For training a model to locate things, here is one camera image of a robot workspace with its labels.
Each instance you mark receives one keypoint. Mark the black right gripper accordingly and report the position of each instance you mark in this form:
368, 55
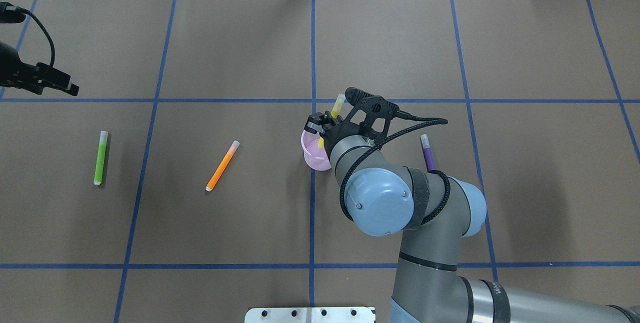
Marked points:
334, 132

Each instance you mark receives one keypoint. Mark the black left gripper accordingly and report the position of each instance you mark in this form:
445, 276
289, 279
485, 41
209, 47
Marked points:
15, 69

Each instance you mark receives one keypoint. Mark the yellow highlighter pen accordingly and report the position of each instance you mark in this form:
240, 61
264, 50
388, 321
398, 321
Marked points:
336, 110

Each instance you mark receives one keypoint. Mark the green highlighter pen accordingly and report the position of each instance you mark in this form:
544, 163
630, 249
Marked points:
99, 168

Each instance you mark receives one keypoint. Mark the orange highlighter pen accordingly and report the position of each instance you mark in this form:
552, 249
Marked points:
221, 168

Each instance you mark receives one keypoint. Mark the purple highlighter pen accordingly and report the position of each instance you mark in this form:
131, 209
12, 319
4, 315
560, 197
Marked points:
427, 152

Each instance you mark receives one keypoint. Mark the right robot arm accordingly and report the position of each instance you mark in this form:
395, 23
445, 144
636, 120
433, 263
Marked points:
433, 212

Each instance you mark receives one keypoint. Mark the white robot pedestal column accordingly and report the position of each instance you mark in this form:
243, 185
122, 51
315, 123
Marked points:
340, 314

